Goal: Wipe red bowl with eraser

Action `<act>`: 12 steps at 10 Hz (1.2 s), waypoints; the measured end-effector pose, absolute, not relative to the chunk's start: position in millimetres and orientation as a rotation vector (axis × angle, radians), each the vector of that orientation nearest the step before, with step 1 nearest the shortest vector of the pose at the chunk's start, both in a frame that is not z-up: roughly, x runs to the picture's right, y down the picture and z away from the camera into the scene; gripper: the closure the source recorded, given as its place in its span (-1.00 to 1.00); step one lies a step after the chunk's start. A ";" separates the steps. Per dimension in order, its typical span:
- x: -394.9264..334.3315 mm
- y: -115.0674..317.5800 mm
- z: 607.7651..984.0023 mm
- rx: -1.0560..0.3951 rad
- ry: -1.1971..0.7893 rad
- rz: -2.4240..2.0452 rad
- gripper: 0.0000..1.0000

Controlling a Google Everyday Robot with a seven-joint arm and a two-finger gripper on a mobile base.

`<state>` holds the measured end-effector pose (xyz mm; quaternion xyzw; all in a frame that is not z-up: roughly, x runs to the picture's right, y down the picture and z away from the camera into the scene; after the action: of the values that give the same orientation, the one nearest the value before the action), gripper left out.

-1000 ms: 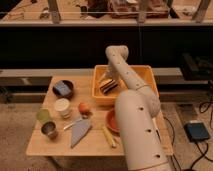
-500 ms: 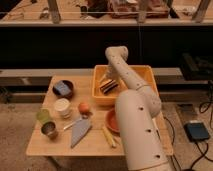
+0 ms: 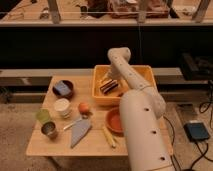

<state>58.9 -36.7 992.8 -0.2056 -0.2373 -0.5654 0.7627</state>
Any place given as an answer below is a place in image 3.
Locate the striped dark eraser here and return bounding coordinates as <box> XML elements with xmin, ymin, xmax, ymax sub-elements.
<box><xmin>100</xmin><ymin>80</ymin><xmax>118</xmax><ymax>94</ymax></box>

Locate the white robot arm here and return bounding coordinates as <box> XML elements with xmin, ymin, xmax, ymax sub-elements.
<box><xmin>107</xmin><ymin>47</ymin><xmax>175</xmax><ymax>171</ymax></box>

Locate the red bowl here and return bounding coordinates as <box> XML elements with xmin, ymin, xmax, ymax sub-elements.
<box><xmin>105</xmin><ymin>107</ymin><xmax>123</xmax><ymax>134</ymax></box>

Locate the dark brown bowl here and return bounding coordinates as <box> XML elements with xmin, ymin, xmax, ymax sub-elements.
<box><xmin>52</xmin><ymin>80</ymin><xmax>74</xmax><ymax>99</ymax></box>

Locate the yellow plastic bin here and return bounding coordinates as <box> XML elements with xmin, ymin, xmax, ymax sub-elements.
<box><xmin>92</xmin><ymin>65</ymin><xmax>156</xmax><ymax>106</ymax></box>

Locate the orange fruit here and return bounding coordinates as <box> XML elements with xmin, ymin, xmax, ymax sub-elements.
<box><xmin>78</xmin><ymin>102</ymin><xmax>90</xmax><ymax>114</ymax></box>

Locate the blue sponge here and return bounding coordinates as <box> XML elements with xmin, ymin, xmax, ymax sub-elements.
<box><xmin>53</xmin><ymin>80</ymin><xmax>72</xmax><ymax>96</ymax></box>

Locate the white cup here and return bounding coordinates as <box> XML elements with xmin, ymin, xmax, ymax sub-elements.
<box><xmin>53</xmin><ymin>98</ymin><xmax>71</xmax><ymax>118</ymax></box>

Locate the yellow corn cob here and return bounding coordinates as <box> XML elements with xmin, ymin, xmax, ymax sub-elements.
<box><xmin>102</xmin><ymin>126</ymin><xmax>116</xmax><ymax>148</ymax></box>

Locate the grey blue spatula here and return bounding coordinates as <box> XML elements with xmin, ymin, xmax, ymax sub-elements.
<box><xmin>63</xmin><ymin>116</ymin><xmax>92</xmax><ymax>148</ymax></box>

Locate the wooden table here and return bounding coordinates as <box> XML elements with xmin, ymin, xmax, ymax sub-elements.
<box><xmin>25</xmin><ymin>74</ymin><xmax>175</xmax><ymax>158</ymax></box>

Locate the green plastic cup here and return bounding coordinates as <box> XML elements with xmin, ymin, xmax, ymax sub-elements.
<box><xmin>36</xmin><ymin>109</ymin><xmax>52</xmax><ymax>125</ymax></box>

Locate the metal cup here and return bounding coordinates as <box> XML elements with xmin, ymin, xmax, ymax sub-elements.
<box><xmin>41</xmin><ymin>121</ymin><xmax>58</xmax><ymax>139</ymax></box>

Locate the black foot pedal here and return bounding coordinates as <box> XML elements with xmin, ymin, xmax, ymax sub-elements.
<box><xmin>184</xmin><ymin>122</ymin><xmax>210</xmax><ymax>142</ymax></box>

